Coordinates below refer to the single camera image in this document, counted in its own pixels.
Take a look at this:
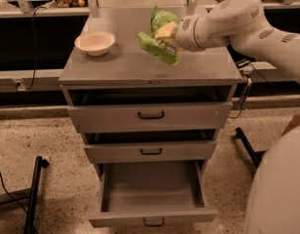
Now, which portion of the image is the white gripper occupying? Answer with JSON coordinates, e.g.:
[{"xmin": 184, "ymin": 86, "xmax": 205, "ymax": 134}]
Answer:
[{"xmin": 155, "ymin": 15, "xmax": 202, "ymax": 52}]

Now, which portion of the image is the green rice chip bag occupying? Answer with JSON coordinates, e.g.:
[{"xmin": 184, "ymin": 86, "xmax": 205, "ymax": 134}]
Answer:
[{"xmin": 137, "ymin": 7, "xmax": 180, "ymax": 65}]

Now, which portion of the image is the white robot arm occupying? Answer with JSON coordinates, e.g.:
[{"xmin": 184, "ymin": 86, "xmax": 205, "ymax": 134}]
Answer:
[{"xmin": 155, "ymin": 0, "xmax": 300, "ymax": 234}]

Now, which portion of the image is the grey top drawer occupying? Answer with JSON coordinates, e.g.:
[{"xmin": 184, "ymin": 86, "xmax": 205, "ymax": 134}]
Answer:
[{"xmin": 68, "ymin": 102, "xmax": 232, "ymax": 134}]

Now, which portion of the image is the grey drawer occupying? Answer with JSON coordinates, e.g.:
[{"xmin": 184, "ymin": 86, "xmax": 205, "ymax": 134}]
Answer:
[
  {"xmin": 89, "ymin": 160, "xmax": 217, "ymax": 228},
  {"xmin": 85, "ymin": 140, "xmax": 216, "ymax": 164},
  {"xmin": 68, "ymin": 102, "xmax": 232, "ymax": 134}
]

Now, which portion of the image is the grey drawer cabinet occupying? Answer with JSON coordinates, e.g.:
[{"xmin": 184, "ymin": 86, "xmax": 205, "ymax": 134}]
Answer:
[{"xmin": 57, "ymin": 5, "xmax": 244, "ymax": 180}]

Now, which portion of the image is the grey middle drawer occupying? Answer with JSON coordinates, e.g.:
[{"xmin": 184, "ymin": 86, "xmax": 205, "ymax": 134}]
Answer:
[{"xmin": 85, "ymin": 140, "xmax": 216, "ymax": 164}]

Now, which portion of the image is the grey bottom drawer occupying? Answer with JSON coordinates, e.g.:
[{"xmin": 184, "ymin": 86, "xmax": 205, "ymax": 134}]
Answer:
[{"xmin": 89, "ymin": 160, "xmax": 217, "ymax": 228}]

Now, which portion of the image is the white bowl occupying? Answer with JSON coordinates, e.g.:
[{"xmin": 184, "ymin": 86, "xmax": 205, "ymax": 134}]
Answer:
[{"xmin": 74, "ymin": 31, "xmax": 115, "ymax": 57}]

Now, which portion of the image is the black stand leg right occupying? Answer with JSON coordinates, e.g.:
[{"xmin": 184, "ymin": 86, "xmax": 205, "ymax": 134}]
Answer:
[{"xmin": 236, "ymin": 128, "xmax": 265, "ymax": 168}]

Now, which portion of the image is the black stand leg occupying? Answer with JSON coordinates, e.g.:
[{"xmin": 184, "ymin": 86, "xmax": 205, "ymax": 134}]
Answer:
[
  {"xmin": 24, "ymin": 156, "xmax": 49, "ymax": 234},
  {"xmin": 236, "ymin": 128, "xmax": 265, "ymax": 168}
]

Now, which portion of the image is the cardboard box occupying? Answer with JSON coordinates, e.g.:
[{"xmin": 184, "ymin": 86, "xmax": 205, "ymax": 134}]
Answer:
[{"xmin": 283, "ymin": 115, "xmax": 300, "ymax": 135}]

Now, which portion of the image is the black stand leg left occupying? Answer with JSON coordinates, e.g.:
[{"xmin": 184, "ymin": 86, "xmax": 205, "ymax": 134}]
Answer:
[{"xmin": 24, "ymin": 156, "xmax": 49, "ymax": 234}]

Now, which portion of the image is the black cable right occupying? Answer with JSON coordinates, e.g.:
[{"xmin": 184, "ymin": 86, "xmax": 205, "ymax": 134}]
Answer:
[{"xmin": 228, "ymin": 59, "xmax": 270, "ymax": 120}]

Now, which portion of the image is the black cable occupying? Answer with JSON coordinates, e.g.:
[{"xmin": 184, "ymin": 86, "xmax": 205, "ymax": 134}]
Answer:
[
  {"xmin": 24, "ymin": 5, "xmax": 48, "ymax": 92},
  {"xmin": 228, "ymin": 59, "xmax": 270, "ymax": 120}
]

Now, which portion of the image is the black cable left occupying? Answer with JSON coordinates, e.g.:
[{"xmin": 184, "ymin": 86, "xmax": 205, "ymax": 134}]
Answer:
[{"xmin": 24, "ymin": 5, "xmax": 48, "ymax": 92}]

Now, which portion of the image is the grey floor bracket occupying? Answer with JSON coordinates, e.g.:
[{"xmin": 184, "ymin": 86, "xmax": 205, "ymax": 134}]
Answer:
[{"xmin": 0, "ymin": 188, "xmax": 31, "ymax": 206}]

